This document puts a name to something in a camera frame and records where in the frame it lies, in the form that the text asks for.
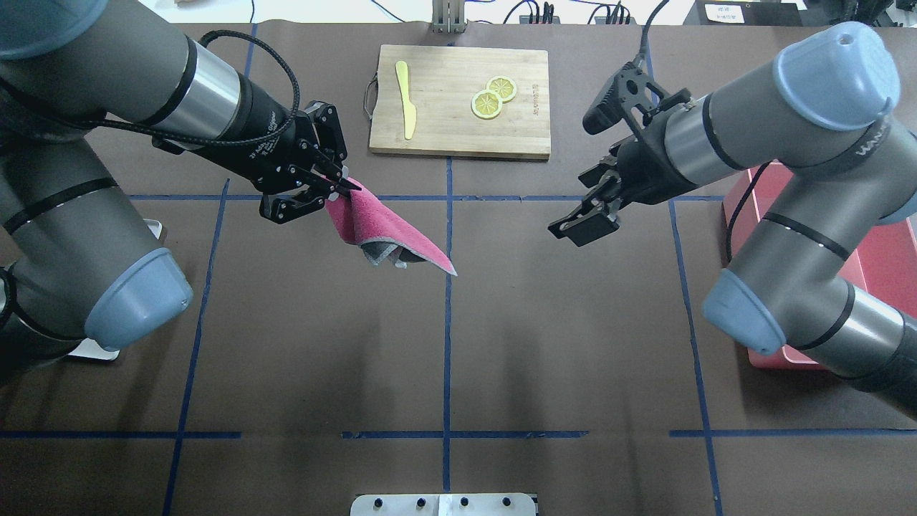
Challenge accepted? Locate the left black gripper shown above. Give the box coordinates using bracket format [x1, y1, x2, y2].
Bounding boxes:
[236, 101, 363, 224]

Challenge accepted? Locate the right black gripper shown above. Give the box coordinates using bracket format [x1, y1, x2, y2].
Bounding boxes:
[548, 136, 700, 247]

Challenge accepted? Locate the pink cleaning cloth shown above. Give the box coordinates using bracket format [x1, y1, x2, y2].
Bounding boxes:
[325, 179, 456, 277]

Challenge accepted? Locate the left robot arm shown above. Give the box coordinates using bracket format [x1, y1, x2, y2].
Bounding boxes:
[2, 1, 360, 384]

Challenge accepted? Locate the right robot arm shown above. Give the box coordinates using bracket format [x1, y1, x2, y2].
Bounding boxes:
[548, 21, 916, 419]

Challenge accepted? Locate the yellow plastic knife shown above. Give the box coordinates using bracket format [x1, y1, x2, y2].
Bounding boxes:
[394, 61, 417, 140]

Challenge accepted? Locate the lemon slice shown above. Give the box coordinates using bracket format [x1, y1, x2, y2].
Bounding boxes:
[469, 89, 504, 120]
[486, 75, 518, 102]

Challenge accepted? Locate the bamboo cutting board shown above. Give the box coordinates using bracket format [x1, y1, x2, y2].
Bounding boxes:
[369, 44, 552, 161]

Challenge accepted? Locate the white rack tray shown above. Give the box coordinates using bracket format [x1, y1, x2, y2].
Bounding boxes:
[68, 219, 163, 361]

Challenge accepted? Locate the pink plastic bin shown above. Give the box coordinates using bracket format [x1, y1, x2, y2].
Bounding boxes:
[722, 161, 917, 371]

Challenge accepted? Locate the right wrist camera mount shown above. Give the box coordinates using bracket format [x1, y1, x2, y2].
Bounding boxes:
[582, 61, 691, 138]

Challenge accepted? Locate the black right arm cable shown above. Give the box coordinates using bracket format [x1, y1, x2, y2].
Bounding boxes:
[725, 161, 774, 262]

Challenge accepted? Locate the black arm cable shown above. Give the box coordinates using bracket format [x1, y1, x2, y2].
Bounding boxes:
[725, 161, 774, 262]
[0, 30, 302, 148]

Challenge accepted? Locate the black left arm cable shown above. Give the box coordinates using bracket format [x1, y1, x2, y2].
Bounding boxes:
[0, 30, 302, 148]

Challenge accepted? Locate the aluminium frame post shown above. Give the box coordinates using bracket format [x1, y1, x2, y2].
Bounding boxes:
[431, 0, 467, 34]

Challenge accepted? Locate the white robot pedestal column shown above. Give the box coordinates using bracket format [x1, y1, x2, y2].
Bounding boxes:
[350, 492, 539, 515]

